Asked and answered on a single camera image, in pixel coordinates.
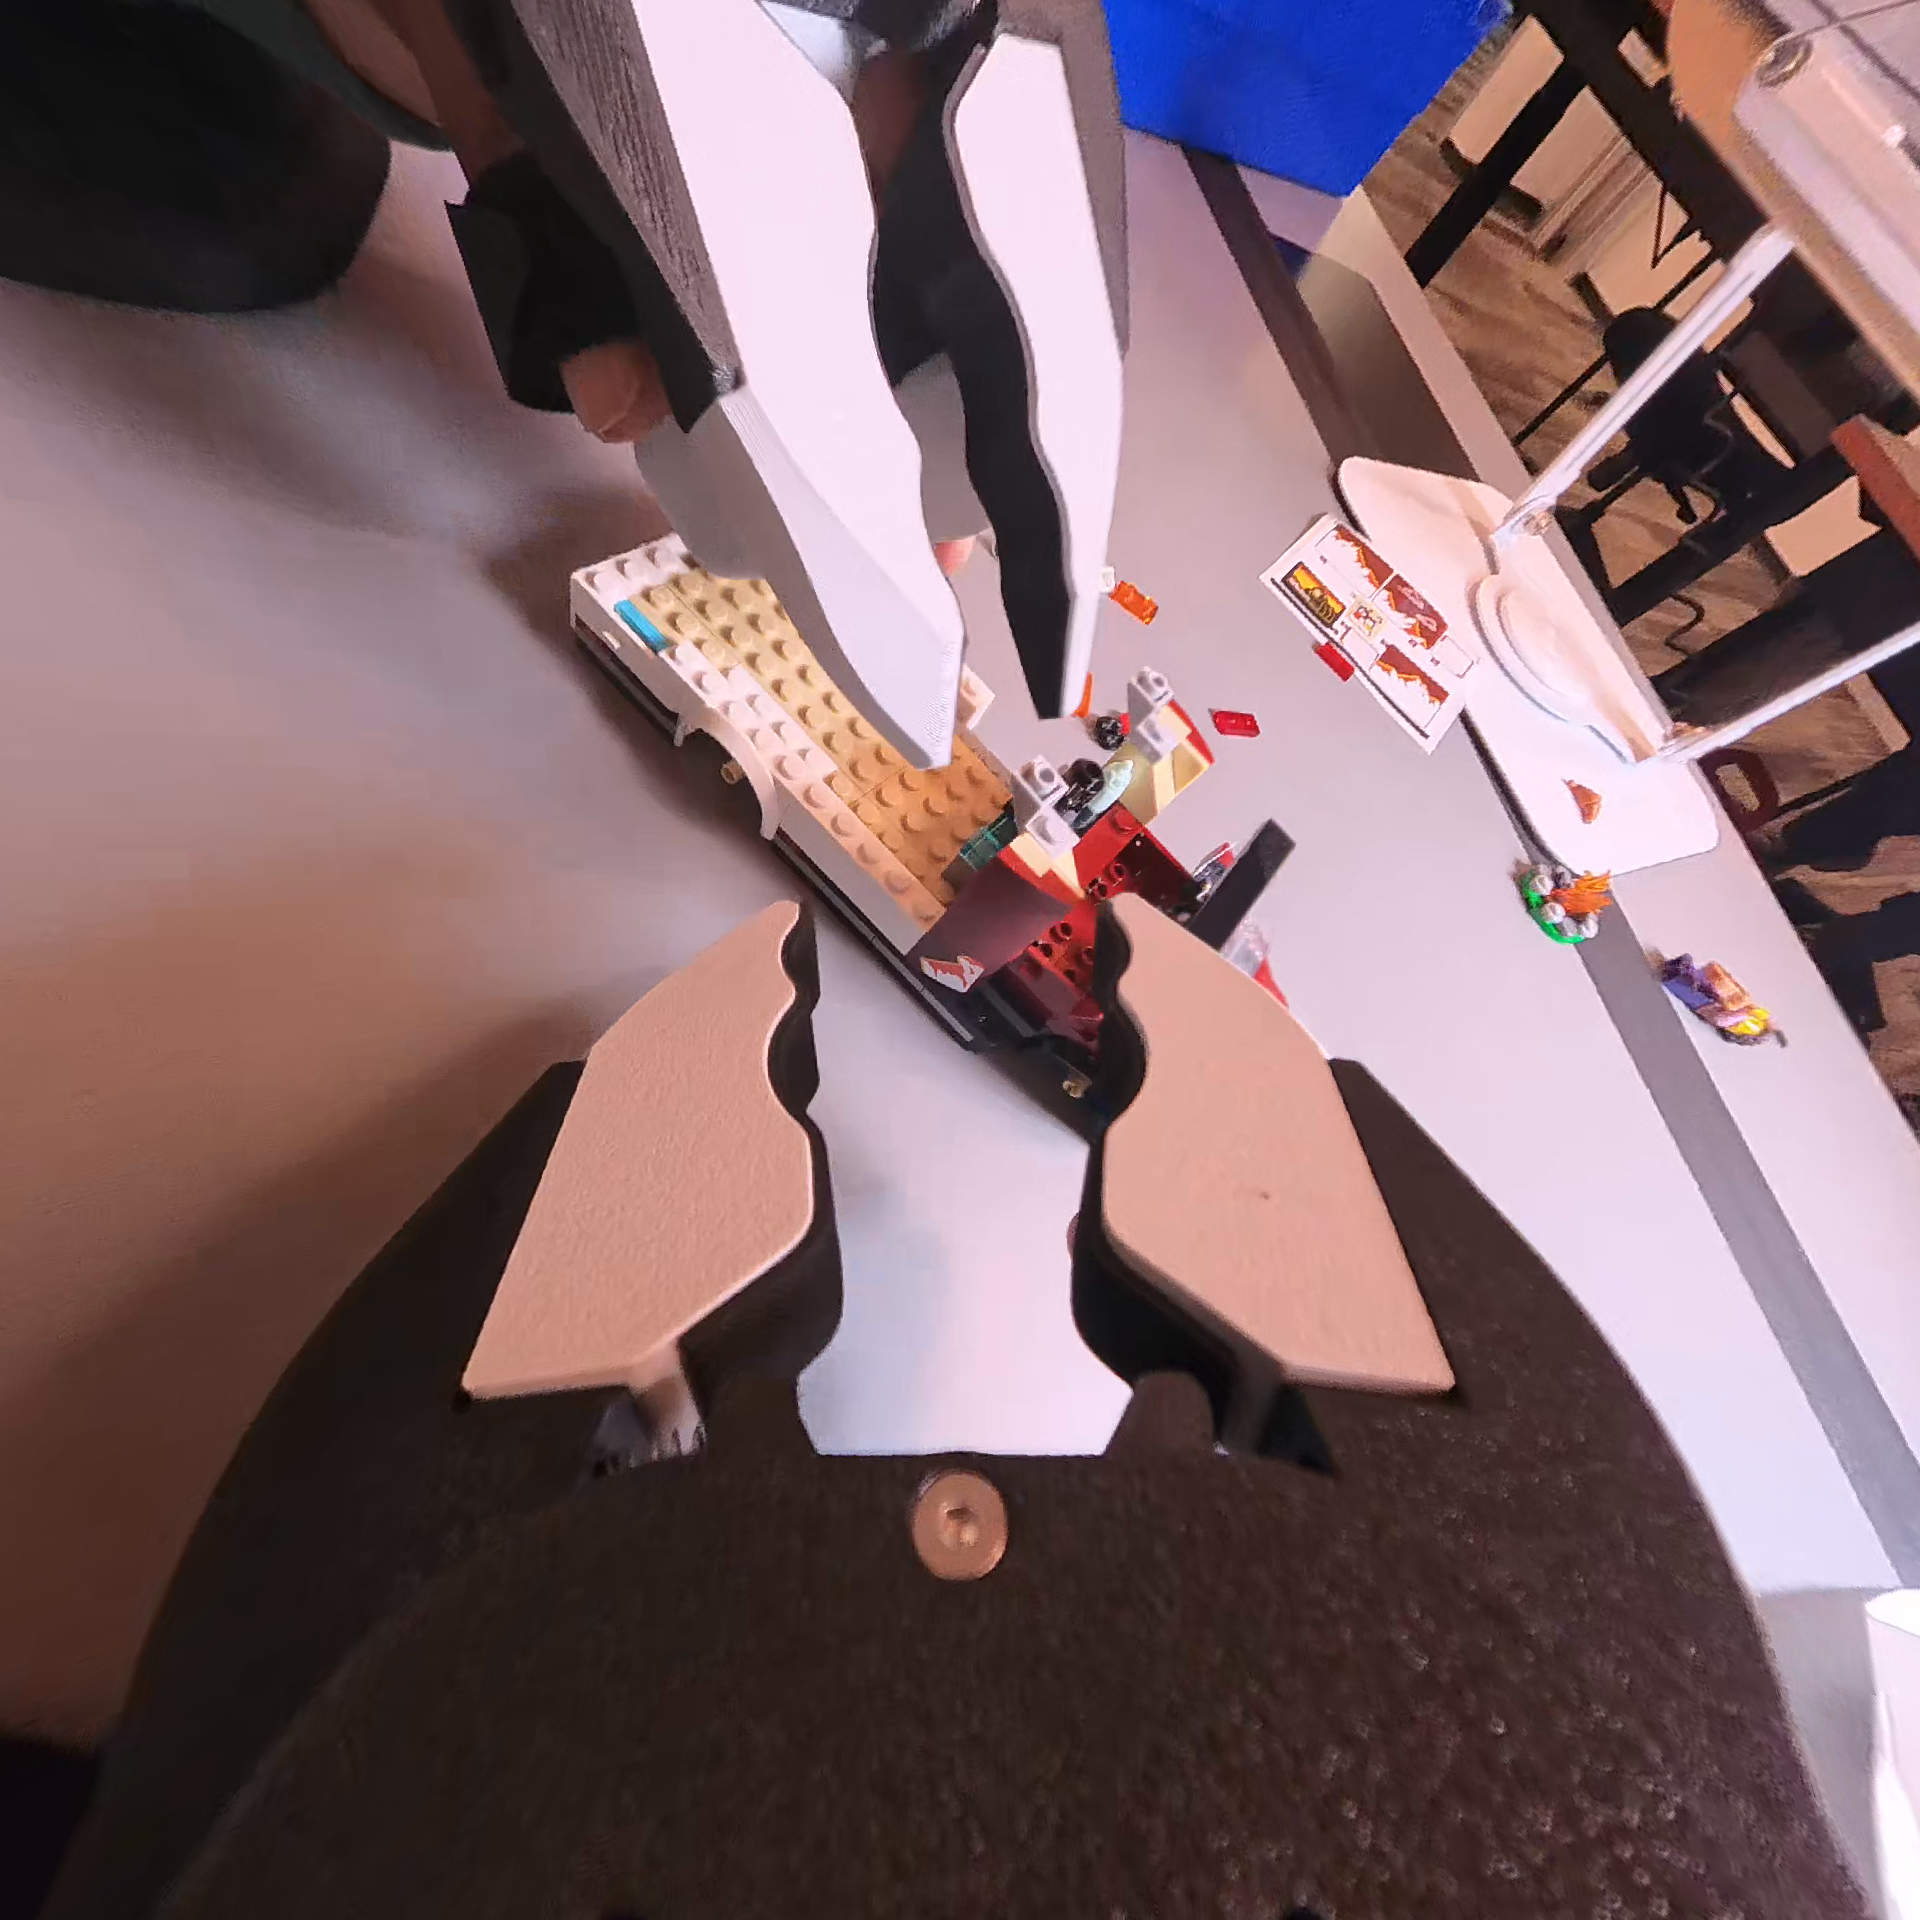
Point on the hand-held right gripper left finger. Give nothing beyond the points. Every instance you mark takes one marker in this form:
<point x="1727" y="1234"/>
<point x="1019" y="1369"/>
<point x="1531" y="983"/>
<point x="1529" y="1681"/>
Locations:
<point x="662" y="1201"/>

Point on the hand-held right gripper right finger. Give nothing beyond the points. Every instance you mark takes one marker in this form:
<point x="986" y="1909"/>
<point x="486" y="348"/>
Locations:
<point x="1259" y="1214"/>

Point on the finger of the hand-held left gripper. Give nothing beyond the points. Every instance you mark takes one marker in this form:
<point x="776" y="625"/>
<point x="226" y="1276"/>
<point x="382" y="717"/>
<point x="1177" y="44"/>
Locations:
<point x="795" y="300"/>
<point x="1066" y="270"/>

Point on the light grey plate brick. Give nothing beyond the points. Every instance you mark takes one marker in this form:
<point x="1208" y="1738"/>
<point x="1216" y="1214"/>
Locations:
<point x="1153" y="699"/>

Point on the small black angled brick piece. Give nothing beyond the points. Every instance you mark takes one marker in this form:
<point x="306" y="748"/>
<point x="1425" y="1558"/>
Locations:
<point x="1071" y="812"/>

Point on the tan white red brick vehicle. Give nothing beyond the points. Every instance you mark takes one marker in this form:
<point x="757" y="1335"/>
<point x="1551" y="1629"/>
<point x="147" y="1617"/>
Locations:
<point x="839" y="751"/>

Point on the light grey bracket brick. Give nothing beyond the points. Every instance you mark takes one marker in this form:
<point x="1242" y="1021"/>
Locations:
<point x="1038" y="787"/>

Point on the grey desk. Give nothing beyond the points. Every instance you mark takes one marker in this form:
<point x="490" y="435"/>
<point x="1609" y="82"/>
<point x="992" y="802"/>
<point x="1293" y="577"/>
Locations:
<point x="1425" y="1125"/>

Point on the person's left hand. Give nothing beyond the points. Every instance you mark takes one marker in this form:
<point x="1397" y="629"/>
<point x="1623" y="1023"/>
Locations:
<point x="616" y="394"/>

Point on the blue plastic storage bin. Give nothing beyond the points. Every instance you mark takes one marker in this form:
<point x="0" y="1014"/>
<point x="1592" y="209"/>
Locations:
<point x="1290" y="77"/>

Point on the brick campfire build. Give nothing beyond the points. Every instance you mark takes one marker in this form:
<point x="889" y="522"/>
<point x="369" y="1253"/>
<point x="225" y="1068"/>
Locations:
<point x="1565" y="903"/>

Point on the black textured cushion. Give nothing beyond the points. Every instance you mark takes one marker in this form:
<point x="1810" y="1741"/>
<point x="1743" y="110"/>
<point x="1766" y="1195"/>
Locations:
<point x="166" y="149"/>

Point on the printed sticker sheet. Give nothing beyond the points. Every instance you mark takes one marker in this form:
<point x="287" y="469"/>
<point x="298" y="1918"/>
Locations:
<point x="1373" y="629"/>

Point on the purple brick minifigure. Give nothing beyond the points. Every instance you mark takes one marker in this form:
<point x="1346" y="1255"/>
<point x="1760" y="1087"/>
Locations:
<point x="1722" y="999"/>

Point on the small brown brick piece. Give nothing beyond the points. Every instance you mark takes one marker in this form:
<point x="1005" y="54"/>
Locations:
<point x="1585" y="804"/>

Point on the white booklet stand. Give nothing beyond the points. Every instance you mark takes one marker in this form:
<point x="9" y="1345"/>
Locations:
<point x="1575" y="722"/>

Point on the white paper bag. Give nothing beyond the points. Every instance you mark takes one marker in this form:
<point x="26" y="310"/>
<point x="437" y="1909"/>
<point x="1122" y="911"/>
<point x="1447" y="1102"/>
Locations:
<point x="1898" y="1757"/>

